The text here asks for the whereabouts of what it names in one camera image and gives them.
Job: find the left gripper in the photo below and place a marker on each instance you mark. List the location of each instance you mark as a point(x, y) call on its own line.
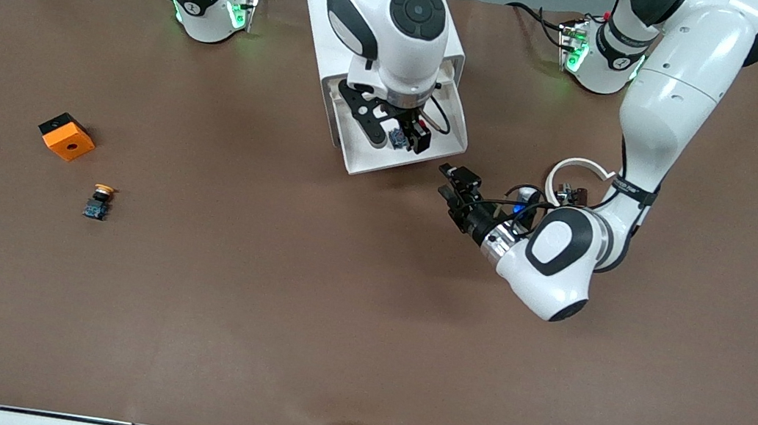
point(475, 220)

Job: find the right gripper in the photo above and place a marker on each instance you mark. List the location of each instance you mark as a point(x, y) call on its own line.
point(421, 137)

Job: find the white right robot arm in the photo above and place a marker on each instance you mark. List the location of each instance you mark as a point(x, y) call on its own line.
point(402, 45)

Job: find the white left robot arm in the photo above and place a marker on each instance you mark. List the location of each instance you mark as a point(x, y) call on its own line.
point(669, 98)

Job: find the yellow push button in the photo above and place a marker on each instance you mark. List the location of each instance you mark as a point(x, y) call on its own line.
point(96, 206)

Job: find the dark brown small component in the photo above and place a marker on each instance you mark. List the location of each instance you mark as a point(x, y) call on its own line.
point(574, 194)

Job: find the white curved plastic part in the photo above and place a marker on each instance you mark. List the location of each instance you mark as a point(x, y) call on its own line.
point(582, 162)

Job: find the brown paper table cover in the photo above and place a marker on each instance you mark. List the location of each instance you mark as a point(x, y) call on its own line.
point(365, 314)

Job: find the orange and black switch box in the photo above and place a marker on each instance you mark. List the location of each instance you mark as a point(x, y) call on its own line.
point(70, 143)

